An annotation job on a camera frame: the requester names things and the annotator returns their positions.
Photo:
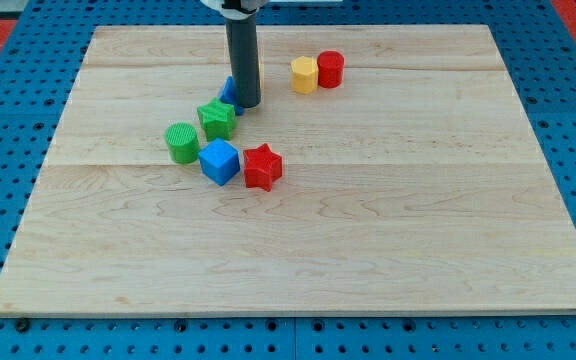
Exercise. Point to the light wooden board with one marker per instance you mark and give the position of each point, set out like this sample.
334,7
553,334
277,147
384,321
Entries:
416,187

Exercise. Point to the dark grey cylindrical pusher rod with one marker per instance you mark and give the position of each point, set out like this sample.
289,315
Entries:
244,59

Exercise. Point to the green cylinder block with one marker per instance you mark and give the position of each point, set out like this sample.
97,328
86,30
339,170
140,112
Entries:
182,143

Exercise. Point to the red cylinder block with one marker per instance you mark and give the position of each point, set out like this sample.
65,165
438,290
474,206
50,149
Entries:
331,68

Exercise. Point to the red star block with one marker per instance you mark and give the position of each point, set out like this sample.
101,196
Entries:
262,167

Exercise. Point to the green star block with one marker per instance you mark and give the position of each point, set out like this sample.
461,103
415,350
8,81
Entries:
217,119

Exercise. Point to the yellow hexagon block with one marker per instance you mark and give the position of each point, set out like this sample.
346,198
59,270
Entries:
304,75

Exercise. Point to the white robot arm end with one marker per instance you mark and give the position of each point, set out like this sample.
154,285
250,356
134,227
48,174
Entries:
235,9

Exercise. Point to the blue cube block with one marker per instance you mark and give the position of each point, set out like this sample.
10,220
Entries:
219,161

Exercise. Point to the blue triangular block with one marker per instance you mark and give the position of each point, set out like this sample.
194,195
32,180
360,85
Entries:
227,95

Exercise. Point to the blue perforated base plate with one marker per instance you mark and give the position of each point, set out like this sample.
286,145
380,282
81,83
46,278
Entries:
38,66

